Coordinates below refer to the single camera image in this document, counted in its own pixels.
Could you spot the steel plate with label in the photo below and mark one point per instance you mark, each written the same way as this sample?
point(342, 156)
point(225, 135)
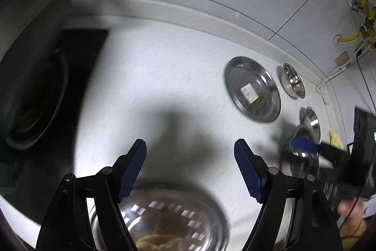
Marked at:
point(249, 86)

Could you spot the steel bowl with food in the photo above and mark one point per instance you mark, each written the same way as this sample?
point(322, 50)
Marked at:
point(176, 218)

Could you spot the beige wall socket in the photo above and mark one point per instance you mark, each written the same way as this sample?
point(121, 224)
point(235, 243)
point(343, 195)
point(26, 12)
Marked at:
point(343, 60)

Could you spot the metal pipe valve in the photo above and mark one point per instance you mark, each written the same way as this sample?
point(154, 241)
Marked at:
point(359, 5)

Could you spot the person's right hand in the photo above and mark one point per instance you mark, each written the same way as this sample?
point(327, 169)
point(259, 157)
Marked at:
point(352, 218)

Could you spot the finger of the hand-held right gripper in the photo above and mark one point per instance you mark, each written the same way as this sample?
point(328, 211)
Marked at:
point(305, 147)

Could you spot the small steel bowl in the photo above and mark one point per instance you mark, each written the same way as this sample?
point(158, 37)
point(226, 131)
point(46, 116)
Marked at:
point(293, 80)
point(312, 121)

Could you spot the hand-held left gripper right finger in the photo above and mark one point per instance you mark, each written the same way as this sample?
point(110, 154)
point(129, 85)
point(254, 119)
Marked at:
point(248, 171)

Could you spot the black gas stove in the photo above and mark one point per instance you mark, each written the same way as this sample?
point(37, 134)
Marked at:
point(82, 62)

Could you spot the wide steel bowl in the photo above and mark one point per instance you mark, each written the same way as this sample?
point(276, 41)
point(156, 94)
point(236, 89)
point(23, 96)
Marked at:
point(302, 164)

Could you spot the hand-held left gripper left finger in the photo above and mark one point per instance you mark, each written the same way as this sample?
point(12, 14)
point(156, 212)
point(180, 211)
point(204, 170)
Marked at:
point(130, 171)

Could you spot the napa cabbage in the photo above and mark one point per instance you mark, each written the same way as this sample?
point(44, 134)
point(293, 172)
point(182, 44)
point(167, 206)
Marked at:
point(335, 139)

